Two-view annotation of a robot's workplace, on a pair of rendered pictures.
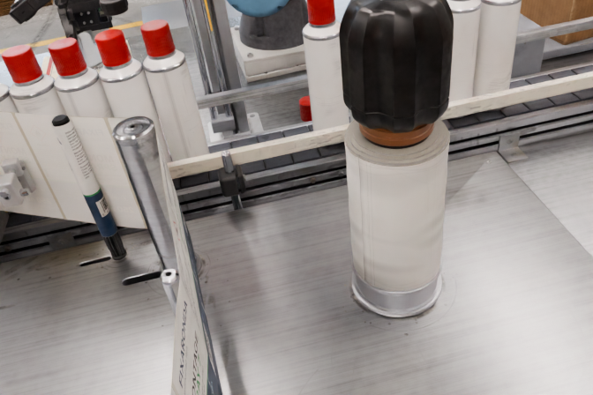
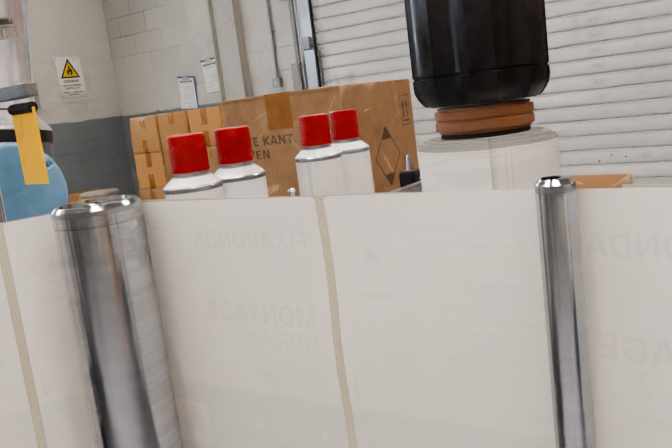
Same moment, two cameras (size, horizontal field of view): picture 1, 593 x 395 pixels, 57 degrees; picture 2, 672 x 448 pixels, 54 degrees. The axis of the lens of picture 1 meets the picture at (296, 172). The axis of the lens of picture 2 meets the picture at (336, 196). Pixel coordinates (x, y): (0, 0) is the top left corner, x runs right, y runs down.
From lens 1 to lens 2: 38 cm
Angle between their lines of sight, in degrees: 50
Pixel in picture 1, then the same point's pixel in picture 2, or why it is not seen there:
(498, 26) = (360, 175)
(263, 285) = not seen: outside the picture
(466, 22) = (336, 169)
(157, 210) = (155, 391)
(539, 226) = not seen: hidden behind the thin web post
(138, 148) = (131, 229)
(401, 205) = not seen: hidden behind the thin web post
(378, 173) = (522, 160)
